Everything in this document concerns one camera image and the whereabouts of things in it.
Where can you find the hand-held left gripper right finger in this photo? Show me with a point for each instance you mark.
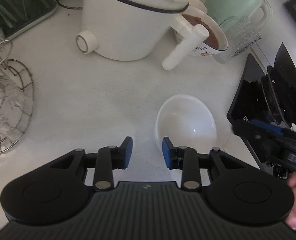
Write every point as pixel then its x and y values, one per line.
pixel 167 153

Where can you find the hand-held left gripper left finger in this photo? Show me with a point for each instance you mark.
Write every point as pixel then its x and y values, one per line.
pixel 126 152

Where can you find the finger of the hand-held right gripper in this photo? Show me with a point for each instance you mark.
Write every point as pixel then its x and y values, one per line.
pixel 268 128
pixel 245 130

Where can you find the white bowl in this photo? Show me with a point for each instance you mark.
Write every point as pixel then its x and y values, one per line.
pixel 188 120

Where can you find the black gas stove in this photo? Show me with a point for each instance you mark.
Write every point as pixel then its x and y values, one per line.
pixel 288 87

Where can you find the textured clear glass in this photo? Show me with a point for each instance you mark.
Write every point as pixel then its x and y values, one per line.
pixel 243 37

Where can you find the floral mug with brown liquid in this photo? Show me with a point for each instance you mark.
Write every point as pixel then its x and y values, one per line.
pixel 213 42

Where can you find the white enamel pot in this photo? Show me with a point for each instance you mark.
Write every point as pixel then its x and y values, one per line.
pixel 127 20

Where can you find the light green chopstick holder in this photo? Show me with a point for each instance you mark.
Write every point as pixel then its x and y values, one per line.
pixel 20 7

